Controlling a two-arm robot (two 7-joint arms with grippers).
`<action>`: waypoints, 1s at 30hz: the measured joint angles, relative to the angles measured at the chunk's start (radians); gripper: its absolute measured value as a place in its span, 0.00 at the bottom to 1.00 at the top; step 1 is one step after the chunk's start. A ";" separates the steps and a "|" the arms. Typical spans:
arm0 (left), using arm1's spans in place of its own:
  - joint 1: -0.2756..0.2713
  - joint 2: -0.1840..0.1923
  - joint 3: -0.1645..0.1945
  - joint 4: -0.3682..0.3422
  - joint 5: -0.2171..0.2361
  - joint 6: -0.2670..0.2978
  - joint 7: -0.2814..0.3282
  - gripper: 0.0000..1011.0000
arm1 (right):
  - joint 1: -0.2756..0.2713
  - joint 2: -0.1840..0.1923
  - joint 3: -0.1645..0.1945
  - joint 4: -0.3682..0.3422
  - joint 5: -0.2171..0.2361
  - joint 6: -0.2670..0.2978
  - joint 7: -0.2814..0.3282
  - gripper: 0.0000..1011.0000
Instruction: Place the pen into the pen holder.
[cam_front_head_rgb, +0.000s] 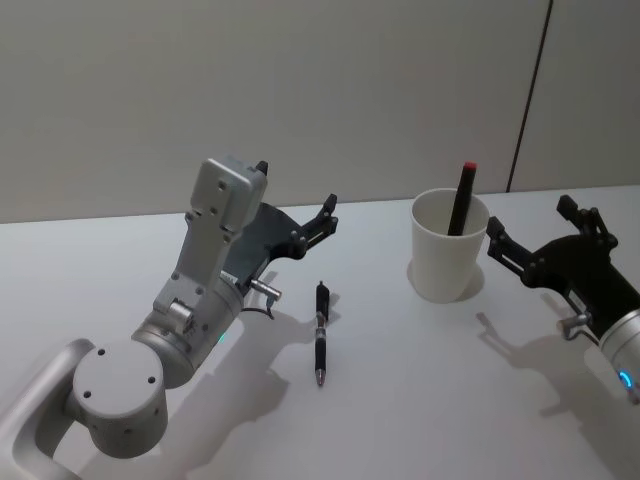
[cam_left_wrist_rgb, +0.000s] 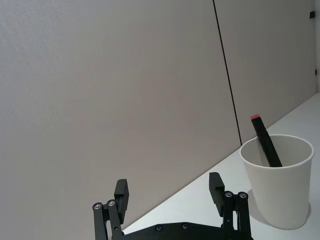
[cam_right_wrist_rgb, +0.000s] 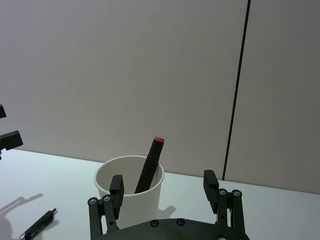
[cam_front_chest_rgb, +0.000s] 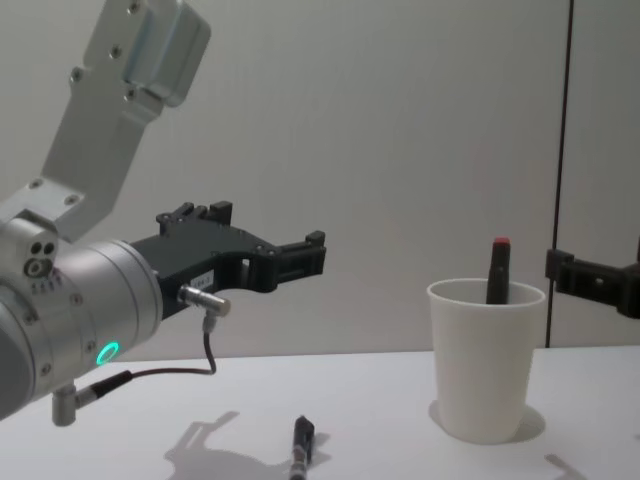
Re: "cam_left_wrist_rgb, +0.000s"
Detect white paper cup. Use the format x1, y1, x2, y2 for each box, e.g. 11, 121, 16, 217
239, 134, 315, 230

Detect black stick with red tip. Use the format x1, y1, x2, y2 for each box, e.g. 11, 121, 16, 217
250, 114, 284, 168

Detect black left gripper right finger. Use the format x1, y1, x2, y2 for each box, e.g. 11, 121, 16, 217
208, 171, 254, 240

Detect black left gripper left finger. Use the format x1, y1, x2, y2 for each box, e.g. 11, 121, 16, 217
91, 178, 130, 240

